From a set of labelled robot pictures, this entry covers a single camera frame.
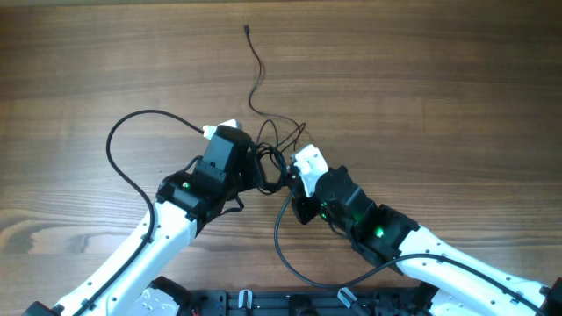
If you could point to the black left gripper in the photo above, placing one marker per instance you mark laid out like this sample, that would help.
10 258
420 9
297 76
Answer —
251 162

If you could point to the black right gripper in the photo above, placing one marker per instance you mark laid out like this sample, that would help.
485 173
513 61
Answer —
301 201

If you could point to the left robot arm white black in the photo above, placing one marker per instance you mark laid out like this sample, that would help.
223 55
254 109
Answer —
184 204

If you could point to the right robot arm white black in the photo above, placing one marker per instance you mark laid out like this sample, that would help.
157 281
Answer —
387 238

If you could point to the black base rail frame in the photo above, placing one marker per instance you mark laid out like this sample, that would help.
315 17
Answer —
386 301

